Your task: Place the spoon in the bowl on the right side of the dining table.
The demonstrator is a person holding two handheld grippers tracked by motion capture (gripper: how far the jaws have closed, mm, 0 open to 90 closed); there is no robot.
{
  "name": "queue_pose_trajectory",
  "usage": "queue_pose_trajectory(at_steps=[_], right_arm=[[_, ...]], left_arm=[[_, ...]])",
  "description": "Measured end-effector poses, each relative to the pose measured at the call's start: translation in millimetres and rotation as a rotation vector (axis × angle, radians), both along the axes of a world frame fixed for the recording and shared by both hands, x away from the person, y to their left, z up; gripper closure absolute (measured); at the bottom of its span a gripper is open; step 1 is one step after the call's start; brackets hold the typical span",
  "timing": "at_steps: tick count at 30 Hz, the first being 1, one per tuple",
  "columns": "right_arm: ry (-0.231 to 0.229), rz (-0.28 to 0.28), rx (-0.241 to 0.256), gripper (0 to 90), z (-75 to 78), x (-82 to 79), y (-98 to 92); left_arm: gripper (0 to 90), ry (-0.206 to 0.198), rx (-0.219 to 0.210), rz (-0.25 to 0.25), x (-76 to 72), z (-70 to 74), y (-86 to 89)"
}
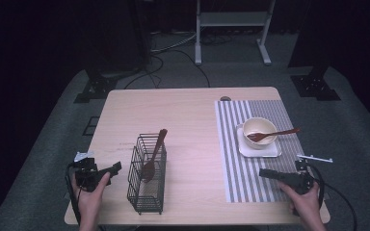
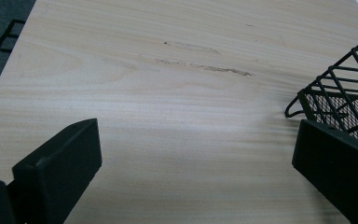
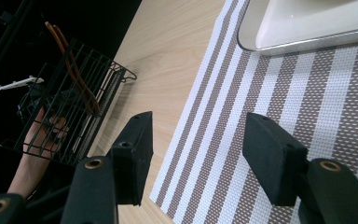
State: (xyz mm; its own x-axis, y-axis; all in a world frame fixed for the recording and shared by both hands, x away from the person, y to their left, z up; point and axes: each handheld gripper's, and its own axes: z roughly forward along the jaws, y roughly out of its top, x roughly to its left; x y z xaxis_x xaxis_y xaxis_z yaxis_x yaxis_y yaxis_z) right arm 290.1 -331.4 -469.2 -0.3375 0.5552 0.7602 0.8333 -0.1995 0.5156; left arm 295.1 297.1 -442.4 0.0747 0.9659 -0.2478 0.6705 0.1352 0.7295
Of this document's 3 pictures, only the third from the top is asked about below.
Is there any brown chopstick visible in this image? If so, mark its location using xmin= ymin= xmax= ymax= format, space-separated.
xmin=53 ymin=24 xmax=102 ymax=116
xmin=45 ymin=21 xmax=97 ymax=116

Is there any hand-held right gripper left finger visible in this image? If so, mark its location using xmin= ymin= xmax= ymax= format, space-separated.
xmin=109 ymin=110 xmax=154 ymax=207

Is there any white bracket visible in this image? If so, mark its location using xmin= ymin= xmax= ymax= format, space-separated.
xmin=0 ymin=76 xmax=45 ymax=91

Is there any silver metal tray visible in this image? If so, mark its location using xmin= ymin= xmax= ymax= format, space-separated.
xmin=236 ymin=0 xmax=358 ymax=57

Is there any black metal stand pole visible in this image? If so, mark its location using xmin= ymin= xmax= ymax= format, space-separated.
xmin=0 ymin=0 xmax=35 ymax=91

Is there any striped woven placemat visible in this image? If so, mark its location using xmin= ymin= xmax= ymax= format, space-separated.
xmin=148 ymin=0 xmax=358 ymax=224

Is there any white rectangular dish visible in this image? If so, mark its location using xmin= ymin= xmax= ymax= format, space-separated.
xmin=255 ymin=0 xmax=358 ymax=49

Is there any black wire rack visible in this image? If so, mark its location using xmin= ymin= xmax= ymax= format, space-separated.
xmin=0 ymin=38 xmax=138 ymax=167

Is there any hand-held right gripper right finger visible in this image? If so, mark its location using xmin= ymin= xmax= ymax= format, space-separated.
xmin=241 ymin=111 xmax=310 ymax=207

